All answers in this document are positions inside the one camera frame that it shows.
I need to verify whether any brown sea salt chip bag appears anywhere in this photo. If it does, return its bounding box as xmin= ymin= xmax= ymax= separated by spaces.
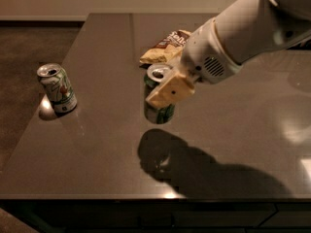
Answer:
xmin=140 ymin=30 xmax=190 ymax=64

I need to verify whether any green soda can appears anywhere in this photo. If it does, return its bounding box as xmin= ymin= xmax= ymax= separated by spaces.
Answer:
xmin=144 ymin=63 xmax=175 ymax=124

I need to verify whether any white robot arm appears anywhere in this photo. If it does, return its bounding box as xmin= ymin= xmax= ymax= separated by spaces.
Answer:
xmin=146 ymin=0 xmax=311 ymax=109

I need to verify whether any white green 7up can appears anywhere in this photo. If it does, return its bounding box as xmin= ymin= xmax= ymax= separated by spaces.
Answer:
xmin=37 ymin=63 xmax=77 ymax=114

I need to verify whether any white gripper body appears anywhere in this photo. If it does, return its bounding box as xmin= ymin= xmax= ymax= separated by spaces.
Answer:
xmin=181 ymin=18 xmax=242 ymax=84

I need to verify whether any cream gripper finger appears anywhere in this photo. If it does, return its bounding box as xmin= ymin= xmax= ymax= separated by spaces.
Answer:
xmin=146 ymin=71 xmax=194 ymax=109
xmin=163 ymin=56 xmax=180 ymax=74

